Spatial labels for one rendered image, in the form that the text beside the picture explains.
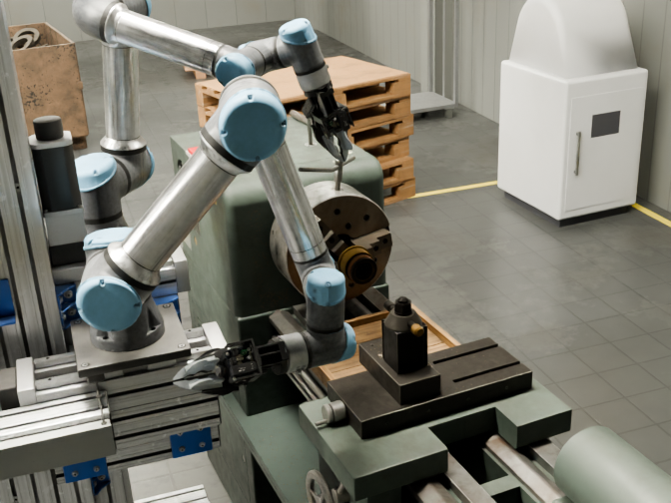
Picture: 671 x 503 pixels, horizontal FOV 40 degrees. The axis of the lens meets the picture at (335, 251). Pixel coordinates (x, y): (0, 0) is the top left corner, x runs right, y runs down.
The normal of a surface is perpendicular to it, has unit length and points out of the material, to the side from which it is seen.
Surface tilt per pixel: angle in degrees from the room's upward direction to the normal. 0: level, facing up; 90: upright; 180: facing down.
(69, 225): 90
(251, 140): 84
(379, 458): 0
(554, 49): 90
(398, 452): 0
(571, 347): 0
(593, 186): 90
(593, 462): 41
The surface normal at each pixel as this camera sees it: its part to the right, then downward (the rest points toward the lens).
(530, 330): -0.04, -0.91
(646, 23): -0.95, 0.17
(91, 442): 0.32, 0.37
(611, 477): -0.54, -0.65
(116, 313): 0.05, 0.49
